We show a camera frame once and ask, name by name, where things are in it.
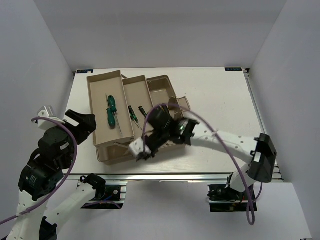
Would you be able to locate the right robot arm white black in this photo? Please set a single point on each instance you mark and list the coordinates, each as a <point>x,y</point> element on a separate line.
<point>258,153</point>

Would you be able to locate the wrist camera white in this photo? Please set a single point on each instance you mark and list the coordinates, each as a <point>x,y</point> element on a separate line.
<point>137,146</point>
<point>47,112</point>

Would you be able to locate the blue label sticker right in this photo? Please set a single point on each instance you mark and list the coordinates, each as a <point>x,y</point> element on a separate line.
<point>233,69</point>

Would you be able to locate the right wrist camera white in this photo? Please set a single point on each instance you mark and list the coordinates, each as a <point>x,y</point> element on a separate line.
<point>137,146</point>

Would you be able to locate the large green handle screwdriver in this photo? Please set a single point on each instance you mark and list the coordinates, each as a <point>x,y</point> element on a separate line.
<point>111,118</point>

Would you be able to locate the blue label sticker left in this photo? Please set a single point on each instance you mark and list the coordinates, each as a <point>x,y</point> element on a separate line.
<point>84,71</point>

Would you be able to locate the yellow black long screwdriver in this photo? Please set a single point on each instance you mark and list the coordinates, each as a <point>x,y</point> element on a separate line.
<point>165,108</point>

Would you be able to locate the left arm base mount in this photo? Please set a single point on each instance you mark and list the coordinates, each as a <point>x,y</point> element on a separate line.
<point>112,198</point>

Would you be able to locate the beige cantilever toolbox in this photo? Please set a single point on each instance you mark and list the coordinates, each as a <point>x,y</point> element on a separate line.
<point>111,146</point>

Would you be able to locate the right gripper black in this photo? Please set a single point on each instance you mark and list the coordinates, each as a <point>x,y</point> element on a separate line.
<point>152,155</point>

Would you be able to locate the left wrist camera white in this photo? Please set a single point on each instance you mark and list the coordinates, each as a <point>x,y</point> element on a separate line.
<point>47,112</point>

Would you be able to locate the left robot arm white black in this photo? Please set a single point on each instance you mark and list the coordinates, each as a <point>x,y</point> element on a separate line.
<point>46,171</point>

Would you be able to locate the green handle long screwdriver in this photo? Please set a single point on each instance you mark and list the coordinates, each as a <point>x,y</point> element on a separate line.
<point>111,102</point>

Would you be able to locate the blue label sticker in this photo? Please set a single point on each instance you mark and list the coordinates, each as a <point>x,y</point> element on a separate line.
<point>84,71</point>
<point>233,69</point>

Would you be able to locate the aluminium front rail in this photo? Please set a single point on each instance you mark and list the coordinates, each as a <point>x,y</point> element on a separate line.
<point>206,177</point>

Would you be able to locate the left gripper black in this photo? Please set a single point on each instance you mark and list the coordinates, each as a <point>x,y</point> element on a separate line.
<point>87,123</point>

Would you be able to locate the small black green precision screwdriver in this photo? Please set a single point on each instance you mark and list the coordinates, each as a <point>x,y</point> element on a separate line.
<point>133,116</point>

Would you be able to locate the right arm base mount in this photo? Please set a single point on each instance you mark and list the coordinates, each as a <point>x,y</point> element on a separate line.
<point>222,200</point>

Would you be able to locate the short black green precision screwdriver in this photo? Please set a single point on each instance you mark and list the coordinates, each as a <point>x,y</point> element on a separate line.
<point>142,111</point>

